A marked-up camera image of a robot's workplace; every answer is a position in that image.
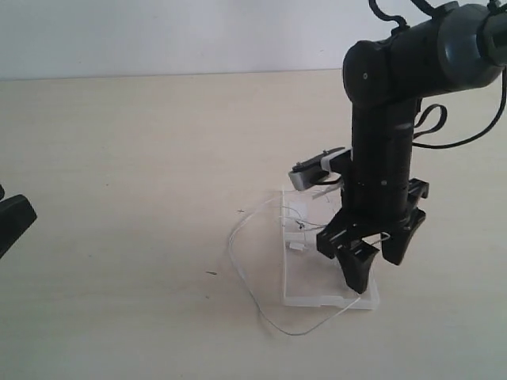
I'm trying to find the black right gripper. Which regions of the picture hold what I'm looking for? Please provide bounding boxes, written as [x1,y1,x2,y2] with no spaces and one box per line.
[316,178,429,294]

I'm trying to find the white wired earphones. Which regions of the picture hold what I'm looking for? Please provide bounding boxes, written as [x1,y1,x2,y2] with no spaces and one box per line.
[227,191,372,336]

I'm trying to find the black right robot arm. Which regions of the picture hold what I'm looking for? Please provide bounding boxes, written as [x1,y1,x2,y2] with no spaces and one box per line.
[316,1,506,293]

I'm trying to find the clear plastic hinged case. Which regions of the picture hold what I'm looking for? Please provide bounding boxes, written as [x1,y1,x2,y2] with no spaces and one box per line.
[280,188,379,310]

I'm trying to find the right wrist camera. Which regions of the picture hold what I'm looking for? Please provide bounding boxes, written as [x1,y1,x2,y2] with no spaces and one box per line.
[288,146,351,192]

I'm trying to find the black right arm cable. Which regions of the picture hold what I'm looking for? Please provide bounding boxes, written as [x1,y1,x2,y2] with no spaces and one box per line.
[368,0,507,150]

